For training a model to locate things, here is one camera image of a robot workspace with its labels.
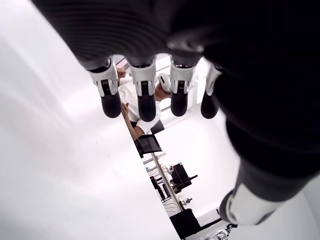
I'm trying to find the seated person in white shirt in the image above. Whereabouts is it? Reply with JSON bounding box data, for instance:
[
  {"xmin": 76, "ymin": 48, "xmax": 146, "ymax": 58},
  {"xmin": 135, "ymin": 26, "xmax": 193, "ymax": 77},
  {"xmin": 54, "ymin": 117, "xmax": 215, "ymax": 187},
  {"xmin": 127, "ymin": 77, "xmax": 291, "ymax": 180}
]
[{"xmin": 116, "ymin": 69, "xmax": 198, "ymax": 141}]

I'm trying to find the black box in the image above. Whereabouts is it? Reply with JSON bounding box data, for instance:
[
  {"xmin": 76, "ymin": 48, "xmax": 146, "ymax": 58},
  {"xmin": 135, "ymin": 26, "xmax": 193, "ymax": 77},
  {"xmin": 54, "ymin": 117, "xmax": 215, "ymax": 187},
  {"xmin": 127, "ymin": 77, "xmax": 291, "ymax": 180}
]
[{"xmin": 169, "ymin": 208, "xmax": 223, "ymax": 240}]

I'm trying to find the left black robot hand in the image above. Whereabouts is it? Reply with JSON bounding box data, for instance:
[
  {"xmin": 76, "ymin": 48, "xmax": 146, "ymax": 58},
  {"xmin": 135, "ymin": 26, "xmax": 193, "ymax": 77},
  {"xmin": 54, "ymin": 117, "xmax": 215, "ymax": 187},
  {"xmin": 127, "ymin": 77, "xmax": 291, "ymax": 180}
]
[{"xmin": 29, "ymin": 0, "xmax": 320, "ymax": 227}]

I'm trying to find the beige slim post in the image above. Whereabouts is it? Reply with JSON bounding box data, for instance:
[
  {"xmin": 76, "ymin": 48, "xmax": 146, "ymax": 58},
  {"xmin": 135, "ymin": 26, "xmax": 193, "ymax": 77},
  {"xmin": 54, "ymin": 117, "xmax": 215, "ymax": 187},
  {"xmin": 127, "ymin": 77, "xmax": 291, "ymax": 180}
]
[{"xmin": 151, "ymin": 152, "xmax": 185, "ymax": 213}]

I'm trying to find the black folding chair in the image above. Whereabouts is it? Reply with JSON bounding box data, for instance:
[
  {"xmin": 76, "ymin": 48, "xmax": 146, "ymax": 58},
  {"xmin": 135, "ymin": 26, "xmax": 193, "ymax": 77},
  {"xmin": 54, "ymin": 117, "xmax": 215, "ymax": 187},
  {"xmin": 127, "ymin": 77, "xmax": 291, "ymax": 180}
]
[{"xmin": 133, "ymin": 121, "xmax": 166, "ymax": 159}]

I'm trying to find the black equipment on stand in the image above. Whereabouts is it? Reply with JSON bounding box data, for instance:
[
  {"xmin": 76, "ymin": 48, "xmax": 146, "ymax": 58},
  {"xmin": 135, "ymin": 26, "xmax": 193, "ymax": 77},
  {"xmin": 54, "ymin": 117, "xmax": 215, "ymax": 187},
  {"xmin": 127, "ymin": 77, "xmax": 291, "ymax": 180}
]
[{"xmin": 169, "ymin": 162, "xmax": 199, "ymax": 193}]

